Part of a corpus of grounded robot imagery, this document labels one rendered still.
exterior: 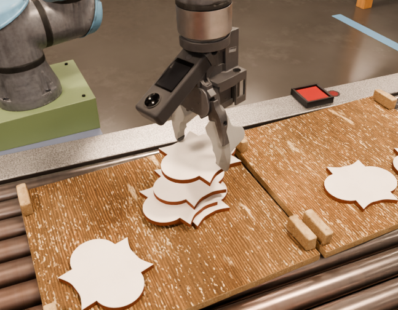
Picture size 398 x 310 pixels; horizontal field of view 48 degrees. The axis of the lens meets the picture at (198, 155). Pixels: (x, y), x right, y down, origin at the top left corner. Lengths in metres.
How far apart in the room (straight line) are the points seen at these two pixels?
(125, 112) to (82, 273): 2.18
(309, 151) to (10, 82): 0.66
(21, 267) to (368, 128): 0.74
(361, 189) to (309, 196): 0.09
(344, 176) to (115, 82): 2.46
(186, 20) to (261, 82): 2.57
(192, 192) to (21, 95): 0.49
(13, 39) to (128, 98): 1.97
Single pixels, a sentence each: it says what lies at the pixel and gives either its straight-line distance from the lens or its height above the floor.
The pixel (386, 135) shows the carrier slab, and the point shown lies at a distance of 1.04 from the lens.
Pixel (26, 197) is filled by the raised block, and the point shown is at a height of 0.96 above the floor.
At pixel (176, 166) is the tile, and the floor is 1.04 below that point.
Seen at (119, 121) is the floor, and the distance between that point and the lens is 2.75.
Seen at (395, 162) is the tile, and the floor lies 0.95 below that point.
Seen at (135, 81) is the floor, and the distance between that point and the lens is 3.17.
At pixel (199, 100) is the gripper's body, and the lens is 0.65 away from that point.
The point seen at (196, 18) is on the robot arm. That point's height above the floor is 1.28.
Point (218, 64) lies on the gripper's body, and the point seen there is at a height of 1.19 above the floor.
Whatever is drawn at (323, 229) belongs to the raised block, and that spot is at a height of 0.96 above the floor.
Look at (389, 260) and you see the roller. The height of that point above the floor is 0.92.
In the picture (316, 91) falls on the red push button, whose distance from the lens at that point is 1.17.
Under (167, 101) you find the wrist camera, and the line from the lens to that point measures 0.61.
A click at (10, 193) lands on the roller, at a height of 0.91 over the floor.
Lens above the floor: 1.49
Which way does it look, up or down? 38 degrees down
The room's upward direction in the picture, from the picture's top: straight up
